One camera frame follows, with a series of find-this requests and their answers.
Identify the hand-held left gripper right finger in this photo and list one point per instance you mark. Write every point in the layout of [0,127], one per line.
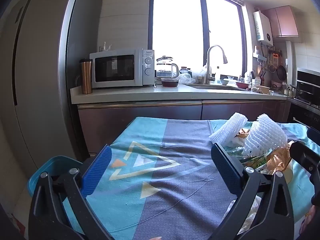
[225,166]

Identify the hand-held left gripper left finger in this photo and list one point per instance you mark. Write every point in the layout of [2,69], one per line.
[97,170]

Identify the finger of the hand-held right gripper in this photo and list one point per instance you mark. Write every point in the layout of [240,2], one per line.
[305,160]
[314,133]

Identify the white foam fruit net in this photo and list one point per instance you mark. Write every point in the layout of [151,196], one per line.
[225,130]
[265,135]

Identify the blue plastic bin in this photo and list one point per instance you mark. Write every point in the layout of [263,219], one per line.
[50,163]

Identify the crumpled white tissue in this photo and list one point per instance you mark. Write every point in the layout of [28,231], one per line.
[236,141]

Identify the golden foil wrapper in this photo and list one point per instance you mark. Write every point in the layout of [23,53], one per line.
[277,156]

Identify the green snack packet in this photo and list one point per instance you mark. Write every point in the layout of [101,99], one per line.
[253,160]

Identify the brown snack wrapper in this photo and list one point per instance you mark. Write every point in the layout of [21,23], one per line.
[243,132]

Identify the black built-in oven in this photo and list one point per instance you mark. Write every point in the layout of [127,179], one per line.
[307,87]

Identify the white plastic bag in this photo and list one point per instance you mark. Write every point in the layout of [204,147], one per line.
[252,210]

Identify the printed blue grey tablecloth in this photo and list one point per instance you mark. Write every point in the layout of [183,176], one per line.
[170,180]

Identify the hanging frying pan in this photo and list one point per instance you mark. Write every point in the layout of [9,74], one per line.
[281,72]

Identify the kitchen counter cabinet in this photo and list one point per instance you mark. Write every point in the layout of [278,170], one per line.
[140,115]

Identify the steel sink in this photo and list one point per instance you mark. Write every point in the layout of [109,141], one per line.
[215,87]

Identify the small white bowl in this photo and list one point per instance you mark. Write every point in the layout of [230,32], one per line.
[225,82]

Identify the copper travel tumbler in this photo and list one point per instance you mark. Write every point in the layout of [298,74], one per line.
[86,77]

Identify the clear plastic bag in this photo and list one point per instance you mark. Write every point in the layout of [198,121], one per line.
[186,78]

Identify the dark red bowl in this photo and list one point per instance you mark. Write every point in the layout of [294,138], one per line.
[170,82]

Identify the steel kitchen faucet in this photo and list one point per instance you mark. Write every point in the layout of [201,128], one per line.
[208,65]

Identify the silver microwave oven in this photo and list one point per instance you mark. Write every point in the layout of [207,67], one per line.
[117,67]

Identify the grey refrigerator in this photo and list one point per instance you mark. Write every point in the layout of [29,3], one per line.
[37,80]

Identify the glass electric kettle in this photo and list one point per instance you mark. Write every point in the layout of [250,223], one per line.
[166,68]

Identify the white water heater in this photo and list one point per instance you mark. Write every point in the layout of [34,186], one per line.
[262,27]

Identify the kitchen window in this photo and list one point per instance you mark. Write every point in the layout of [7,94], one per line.
[180,25]

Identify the brown wall cabinet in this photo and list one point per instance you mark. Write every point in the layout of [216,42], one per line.
[282,21]

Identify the white wall plug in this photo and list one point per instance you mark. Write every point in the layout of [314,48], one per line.
[105,47]

